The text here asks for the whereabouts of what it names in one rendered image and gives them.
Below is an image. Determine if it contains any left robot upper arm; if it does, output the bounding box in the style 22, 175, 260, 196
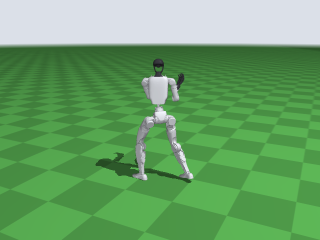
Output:
141, 77, 150, 100

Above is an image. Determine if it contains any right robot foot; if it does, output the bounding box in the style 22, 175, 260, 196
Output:
179, 172, 194, 179

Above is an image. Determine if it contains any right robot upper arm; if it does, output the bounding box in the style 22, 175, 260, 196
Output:
167, 78, 179, 102

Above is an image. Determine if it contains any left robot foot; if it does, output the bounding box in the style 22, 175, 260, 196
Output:
132, 173, 148, 181

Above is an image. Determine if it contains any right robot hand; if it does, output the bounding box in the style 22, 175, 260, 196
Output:
176, 73, 185, 90

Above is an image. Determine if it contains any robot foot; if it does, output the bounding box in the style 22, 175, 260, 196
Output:
132, 173, 148, 181
179, 172, 194, 179

